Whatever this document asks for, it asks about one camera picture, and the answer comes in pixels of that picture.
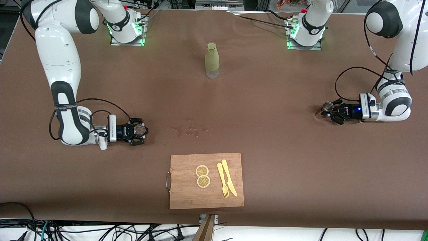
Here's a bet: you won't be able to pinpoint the steel jigger shaker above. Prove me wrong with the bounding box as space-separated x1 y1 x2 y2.
316 101 333 119

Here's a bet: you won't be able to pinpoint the spilled liquid puddle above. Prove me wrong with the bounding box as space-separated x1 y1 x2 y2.
171 117 208 138

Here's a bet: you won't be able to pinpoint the brown table cover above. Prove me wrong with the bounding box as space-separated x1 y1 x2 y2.
0 7 428 231

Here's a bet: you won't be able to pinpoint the yellow plastic fork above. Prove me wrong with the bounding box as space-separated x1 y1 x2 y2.
217 162 230 198

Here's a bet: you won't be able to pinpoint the wooden cutting board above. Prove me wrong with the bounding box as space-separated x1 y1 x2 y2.
166 153 244 210

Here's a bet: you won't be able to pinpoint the yellow plastic knife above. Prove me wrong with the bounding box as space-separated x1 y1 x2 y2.
221 159 238 197

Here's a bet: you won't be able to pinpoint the green sleeved glass bottle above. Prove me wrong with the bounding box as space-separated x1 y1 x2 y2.
205 42 220 79

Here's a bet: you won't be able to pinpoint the wooden beam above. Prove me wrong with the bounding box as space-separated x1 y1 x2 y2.
192 215 216 241

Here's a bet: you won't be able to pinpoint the orange background items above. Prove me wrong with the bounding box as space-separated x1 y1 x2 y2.
277 0 301 9

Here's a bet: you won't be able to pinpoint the grey power strip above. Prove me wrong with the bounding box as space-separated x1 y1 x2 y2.
196 0 244 10

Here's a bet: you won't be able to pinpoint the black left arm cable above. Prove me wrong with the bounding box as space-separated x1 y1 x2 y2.
335 66 389 102

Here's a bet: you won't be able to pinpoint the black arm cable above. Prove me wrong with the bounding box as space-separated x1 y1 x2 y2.
48 98 132 141
335 66 389 102

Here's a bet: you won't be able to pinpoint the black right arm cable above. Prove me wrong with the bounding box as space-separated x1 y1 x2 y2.
48 98 132 141

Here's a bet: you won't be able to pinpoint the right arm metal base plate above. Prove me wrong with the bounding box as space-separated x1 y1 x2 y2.
110 15 146 46

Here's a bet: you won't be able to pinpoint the tangled black floor cables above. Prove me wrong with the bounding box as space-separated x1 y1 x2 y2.
50 223 188 241

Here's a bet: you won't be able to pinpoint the black base power cable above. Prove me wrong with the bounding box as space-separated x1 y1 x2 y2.
231 10 295 30

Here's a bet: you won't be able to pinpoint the black looped floor cable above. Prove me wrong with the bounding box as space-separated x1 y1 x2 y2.
0 202 35 241

